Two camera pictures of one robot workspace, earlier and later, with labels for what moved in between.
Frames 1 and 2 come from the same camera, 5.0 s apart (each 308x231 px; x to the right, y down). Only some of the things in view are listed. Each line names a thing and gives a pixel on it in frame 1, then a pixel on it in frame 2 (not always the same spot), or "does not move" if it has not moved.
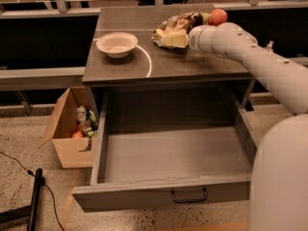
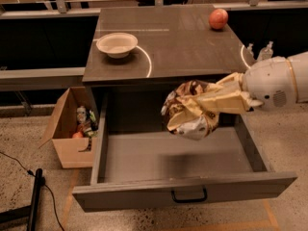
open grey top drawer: x=161 y=149 does not move
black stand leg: x=31 y=211 does not move
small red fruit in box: x=77 y=135 does not move
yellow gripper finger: x=174 y=38 to x=269 y=82
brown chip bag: x=173 y=31 to x=184 y=112
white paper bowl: x=116 y=44 does not move
